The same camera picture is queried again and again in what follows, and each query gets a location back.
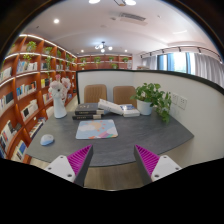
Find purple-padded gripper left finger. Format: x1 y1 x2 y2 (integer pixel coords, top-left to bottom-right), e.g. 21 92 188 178
45 144 93 187

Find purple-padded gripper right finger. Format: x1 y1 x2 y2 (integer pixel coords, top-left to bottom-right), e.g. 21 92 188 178
134 145 181 185

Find light blue computer mouse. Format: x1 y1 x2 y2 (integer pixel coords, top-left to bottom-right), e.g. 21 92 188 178
40 134 54 146

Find colourful pastel mouse pad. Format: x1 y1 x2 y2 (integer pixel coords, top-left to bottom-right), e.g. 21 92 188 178
76 119 118 140

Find bottom dark hardcover book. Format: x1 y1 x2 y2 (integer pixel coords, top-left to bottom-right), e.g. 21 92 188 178
72 114 101 120

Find dark hardcover book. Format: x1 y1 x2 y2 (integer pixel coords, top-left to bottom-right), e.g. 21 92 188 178
72 114 101 120
75 103 104 115

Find top dark hardcover book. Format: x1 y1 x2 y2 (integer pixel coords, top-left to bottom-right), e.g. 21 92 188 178
75 103 104 115

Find closed blue-white book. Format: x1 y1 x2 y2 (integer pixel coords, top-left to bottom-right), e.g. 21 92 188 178
121 104 140 117

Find white plant pot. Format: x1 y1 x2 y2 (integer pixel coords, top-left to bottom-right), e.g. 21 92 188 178
137 100 152 115

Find open white book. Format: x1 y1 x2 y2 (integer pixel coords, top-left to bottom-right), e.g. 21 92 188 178
98 99 123 115

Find green potted plant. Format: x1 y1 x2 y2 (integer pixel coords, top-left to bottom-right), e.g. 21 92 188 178
132 83 172 124

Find white hand-shaped vase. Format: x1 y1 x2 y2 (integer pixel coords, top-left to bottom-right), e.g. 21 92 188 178
49 88 67 119

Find left tan chair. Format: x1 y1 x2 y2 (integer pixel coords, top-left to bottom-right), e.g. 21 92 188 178
84 84 107 103

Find tan chair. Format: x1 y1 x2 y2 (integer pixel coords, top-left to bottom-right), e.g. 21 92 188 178
84 84 107 103
113 86 137 107

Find white desk partition panel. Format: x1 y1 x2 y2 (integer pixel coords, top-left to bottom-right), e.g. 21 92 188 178
77 70 224 166

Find right tan chair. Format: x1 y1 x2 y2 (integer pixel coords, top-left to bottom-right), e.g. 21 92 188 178
113 86 137 107

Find pink and white flowers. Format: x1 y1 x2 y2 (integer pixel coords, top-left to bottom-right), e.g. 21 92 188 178
48 75 71 94

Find orange wooden bookshelf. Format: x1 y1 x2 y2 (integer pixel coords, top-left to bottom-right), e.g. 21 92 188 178
0 34 131 159

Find grey window curtain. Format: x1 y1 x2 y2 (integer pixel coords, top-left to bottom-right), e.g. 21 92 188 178
195 54 224 88

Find ceiling chandelier lamp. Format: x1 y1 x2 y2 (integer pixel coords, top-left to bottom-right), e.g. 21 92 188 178
95 41 113 53

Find white wall socket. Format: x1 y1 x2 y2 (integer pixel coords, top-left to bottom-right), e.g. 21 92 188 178
171 93 187 109

